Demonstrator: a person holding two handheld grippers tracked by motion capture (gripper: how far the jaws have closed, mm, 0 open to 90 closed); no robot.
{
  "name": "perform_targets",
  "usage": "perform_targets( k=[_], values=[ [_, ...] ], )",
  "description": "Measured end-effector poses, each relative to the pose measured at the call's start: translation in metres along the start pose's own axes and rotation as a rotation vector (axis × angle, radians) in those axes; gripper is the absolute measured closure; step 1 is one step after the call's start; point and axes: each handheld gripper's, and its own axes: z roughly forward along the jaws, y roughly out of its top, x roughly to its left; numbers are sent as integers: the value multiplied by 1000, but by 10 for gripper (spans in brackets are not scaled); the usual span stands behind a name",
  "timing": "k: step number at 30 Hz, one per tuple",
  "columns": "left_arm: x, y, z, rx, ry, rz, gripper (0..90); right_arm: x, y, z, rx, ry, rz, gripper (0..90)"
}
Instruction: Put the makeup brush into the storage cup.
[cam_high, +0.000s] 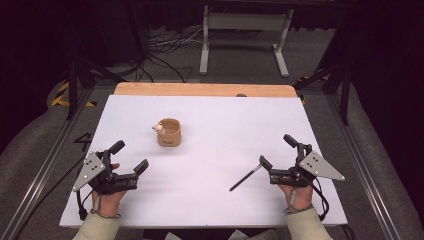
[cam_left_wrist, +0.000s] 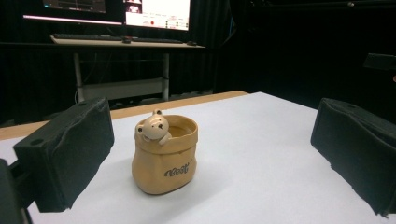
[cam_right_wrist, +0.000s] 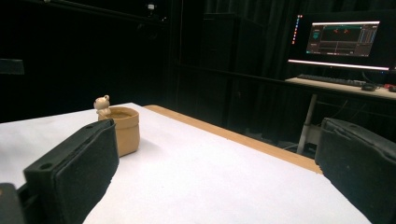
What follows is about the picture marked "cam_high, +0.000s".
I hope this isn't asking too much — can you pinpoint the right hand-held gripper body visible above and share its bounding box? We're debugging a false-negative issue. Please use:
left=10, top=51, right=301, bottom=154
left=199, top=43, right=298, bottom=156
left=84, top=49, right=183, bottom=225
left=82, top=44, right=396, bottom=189
left=269, top=143, right=346, bottom=188

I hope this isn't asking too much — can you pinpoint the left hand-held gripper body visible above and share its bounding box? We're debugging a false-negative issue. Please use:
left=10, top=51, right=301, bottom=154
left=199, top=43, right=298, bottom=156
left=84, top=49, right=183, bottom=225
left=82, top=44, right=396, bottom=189
left=72, top=149, right=140, bottom=196

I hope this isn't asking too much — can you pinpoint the black pen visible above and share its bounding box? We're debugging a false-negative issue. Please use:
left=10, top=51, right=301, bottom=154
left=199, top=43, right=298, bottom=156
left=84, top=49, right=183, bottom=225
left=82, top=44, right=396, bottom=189
left=229, top=163, right=263, bottom=193

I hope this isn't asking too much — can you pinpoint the round wooden pen holder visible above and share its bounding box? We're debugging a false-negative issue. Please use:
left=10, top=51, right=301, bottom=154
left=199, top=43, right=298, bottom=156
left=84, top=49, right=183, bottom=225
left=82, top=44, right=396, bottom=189
left=152, top=117, right=182, bottom=148

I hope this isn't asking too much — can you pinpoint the person's right hand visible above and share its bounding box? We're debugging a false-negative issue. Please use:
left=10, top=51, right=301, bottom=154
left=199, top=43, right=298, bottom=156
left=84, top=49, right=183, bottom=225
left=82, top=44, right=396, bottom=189
left=279, top=183, right=315, bottom=214

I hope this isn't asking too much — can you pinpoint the person's left hand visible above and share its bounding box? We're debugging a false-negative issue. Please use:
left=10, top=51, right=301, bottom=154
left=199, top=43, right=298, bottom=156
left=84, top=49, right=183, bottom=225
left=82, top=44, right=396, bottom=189
left=91, top=162, right=128, bottom=218

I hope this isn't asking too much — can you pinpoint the yellow black hazard tape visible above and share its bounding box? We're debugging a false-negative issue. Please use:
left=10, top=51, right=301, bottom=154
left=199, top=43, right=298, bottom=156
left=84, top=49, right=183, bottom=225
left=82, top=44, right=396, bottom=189
left=297, top=73, right=332, bottom=83
left=50, top=81, right=98, bottom=108

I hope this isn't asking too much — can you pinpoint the white table cover board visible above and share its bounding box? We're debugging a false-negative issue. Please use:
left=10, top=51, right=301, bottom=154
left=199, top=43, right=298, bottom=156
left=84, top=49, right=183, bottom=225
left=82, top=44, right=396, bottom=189
left=59, top=94, right=348, bottom=230

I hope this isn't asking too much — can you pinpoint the black tripod stand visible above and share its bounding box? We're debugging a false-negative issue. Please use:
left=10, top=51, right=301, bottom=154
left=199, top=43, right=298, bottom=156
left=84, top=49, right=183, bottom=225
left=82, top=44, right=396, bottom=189
left=65, top=58, right=128, bottom=122
left=293, top=61, right=352, bottom=127

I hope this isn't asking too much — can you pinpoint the white metal stand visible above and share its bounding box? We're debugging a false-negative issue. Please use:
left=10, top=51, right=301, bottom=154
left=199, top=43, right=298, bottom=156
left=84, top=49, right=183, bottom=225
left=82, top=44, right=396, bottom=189
left=198, top=5, right=295, bottom=79

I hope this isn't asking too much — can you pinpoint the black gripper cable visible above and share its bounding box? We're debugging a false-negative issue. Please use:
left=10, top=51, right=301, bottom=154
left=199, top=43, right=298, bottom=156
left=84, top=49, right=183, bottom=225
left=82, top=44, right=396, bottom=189
left=308, top=177, right=331, bottom=222
left=75, top=189, right=98, bottom=222

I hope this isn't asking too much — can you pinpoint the aluminium floor rail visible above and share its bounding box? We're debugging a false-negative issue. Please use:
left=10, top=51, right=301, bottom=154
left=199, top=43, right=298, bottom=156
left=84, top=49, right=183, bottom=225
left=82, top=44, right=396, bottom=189
left=323, top=93, right=424, bottom=240
left=0, top=87, right=96, bottom=240

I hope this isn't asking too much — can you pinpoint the long black floor cable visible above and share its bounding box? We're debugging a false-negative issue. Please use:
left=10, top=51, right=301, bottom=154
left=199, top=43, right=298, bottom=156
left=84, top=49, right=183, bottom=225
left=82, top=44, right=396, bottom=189
left=12, top=155, right=85, bottom=240

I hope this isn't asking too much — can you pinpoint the bundle of floor cables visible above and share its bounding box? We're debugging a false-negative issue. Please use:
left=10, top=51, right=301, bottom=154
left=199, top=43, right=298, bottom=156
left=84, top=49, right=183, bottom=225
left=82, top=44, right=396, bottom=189
left=137, top=26, right=205, bottom=84

